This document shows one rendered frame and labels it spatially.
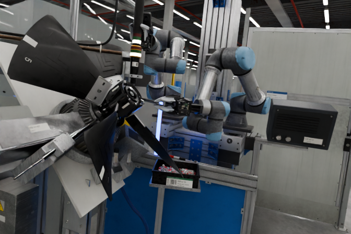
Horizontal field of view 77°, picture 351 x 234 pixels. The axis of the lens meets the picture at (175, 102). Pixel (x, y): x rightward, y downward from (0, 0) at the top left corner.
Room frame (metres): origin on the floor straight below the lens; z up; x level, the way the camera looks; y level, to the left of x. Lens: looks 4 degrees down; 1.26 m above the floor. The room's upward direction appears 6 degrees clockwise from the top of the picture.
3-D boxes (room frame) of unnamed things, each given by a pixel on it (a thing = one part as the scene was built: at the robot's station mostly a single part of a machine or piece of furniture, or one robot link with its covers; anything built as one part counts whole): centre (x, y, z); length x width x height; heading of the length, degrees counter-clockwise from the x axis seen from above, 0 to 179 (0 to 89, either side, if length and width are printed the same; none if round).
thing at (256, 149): (1.10, -0.43, 0.96); 0.03 x 0.03 x 0.20; 73
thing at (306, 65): (2.36, -1.25, 1.10); 1.21 x 0.06 x 2.20; 73
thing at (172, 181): (1.05, -0.04, 0.85); 0.22 x 0.17 x 0.07; 87
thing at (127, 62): (0.91, 0.19, 1.33); 0.09 x 0.07 x 0.10; 108
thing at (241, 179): (1.23, -0.02, 0.82); 0.90 x 0.04 x 0.08; 73
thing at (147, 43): (1.03, 0.17, 1.46); 0.12 x 0.08 x 0.09; 173
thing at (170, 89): (1.73, 0.03, 1.20); 0.13 x 0.12 x 0.14; 91
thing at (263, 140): (1.07, -0.53, 1.04); 0.24 x 0.03 x 0.03; 73
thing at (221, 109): (1.07, -0.20, 1.18); 0.11 x 0.08 x 0.09; 110
